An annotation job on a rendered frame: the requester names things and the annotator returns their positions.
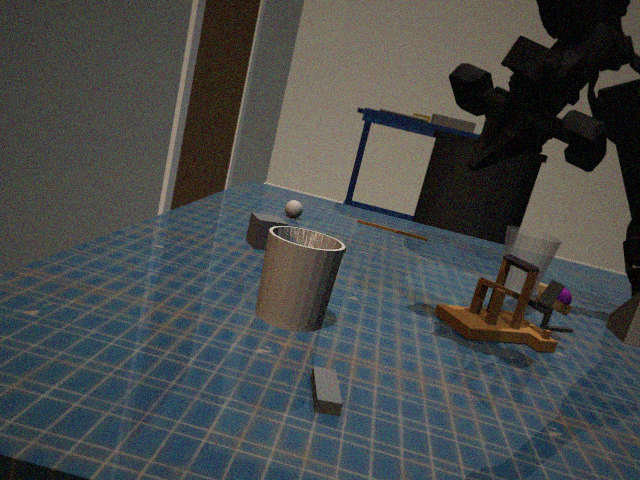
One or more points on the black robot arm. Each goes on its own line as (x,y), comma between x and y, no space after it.
(591,32)

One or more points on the grey ball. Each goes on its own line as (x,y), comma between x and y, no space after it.
(293,209)

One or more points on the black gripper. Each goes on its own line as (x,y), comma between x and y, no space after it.
(521,120)

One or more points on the brown open cylinder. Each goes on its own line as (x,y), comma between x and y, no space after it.
(299,271)

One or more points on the purple ball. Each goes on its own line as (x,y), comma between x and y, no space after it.
(565,297)

